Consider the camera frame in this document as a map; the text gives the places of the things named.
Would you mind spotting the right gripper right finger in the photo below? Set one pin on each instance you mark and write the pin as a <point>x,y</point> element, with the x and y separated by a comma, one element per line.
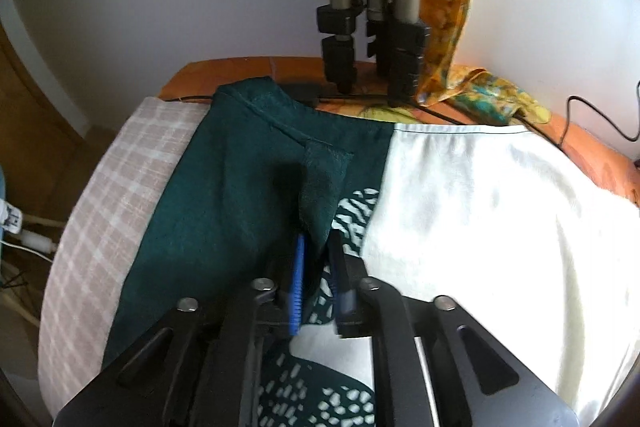
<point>346,273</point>

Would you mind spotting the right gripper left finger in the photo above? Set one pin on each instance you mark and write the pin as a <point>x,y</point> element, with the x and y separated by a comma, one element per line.
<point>297,279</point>

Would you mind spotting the green and white patterned garment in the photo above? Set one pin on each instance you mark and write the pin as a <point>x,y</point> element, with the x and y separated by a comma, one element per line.
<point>496,218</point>

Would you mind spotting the orange bed sheet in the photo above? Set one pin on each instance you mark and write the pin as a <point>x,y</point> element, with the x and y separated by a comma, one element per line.
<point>613,171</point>

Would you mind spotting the pink plaid bed blanket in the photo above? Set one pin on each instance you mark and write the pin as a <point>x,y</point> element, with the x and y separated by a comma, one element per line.
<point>101,240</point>

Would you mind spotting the silver folded tripod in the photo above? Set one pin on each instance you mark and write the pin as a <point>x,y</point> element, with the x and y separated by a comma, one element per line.
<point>398,40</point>

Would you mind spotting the white charger plug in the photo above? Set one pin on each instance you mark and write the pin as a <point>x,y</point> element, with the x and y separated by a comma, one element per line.
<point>13,222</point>

